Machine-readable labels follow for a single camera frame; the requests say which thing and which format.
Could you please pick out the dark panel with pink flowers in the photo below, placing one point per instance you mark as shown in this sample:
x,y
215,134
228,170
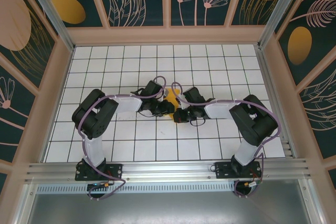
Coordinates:
x,y
189,11

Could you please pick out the aluminium corner post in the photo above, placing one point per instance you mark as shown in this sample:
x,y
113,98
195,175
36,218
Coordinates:
x,y
50,11
282,11

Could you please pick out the grey metal sheet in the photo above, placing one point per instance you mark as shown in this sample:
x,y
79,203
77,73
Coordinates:
x,y
168,208

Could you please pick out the dark panel orange circle leaves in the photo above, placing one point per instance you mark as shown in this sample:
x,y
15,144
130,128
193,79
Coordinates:
x,y
131,3

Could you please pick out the dark panel orange oval feathers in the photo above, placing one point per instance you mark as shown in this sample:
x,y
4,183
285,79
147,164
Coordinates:
x,y
315,51

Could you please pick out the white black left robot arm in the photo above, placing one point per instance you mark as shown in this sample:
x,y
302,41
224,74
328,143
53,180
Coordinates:
x,y
94,150

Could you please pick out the long aluminium mounting rail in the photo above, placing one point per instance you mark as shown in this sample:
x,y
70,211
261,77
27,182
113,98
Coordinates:
x,y
168,169

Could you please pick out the yellow square paper sheet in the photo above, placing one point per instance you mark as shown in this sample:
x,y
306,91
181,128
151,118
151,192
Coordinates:
x,y
173,96

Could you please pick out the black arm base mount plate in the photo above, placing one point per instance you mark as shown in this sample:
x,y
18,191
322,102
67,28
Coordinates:
x,y
115,171
223,170

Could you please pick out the aluminium side rail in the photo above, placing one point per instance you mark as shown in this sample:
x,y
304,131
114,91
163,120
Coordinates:
x,y
268,77

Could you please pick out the yellow power connector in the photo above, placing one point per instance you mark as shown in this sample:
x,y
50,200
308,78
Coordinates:
x,y
106,184
247,183

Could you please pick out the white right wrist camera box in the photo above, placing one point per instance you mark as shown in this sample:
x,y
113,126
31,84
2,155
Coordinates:
x,y
181,104

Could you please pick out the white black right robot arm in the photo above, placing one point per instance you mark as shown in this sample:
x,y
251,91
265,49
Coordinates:
x,y
246,153

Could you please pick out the dark panel large pink oval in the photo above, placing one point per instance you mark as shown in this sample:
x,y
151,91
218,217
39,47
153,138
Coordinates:
x,y
26,51

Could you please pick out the dark panel single pink flower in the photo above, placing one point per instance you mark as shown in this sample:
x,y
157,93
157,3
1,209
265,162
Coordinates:
x,y
13,129

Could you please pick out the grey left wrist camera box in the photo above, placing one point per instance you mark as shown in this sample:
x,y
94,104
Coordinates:
x,y
167,93

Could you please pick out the dark panel pink feather lines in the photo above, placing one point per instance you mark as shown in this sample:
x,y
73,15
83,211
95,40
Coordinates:
x,y
320,108

